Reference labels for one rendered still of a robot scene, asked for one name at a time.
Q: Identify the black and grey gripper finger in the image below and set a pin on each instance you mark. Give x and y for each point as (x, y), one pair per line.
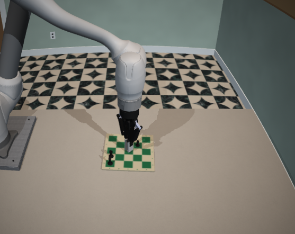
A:
(133, 133)
(123, 129)

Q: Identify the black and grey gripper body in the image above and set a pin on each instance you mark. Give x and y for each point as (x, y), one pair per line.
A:
(130, 115)

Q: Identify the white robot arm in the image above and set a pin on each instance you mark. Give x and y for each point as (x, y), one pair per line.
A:
(130, 72)

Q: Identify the green and cream chessboard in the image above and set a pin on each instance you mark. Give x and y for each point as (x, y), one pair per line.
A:
(140, 159)

